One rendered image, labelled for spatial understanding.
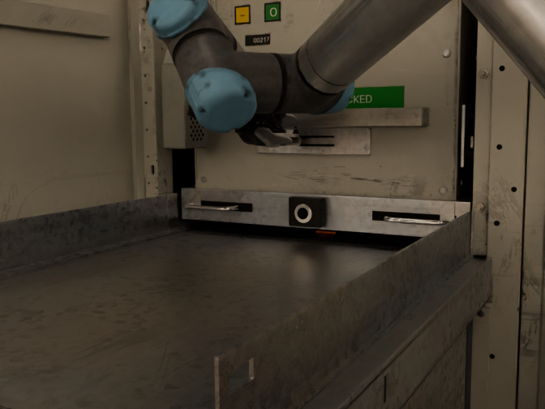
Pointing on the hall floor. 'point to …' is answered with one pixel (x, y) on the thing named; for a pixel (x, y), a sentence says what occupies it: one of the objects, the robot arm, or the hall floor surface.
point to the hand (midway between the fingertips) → (273, 139)
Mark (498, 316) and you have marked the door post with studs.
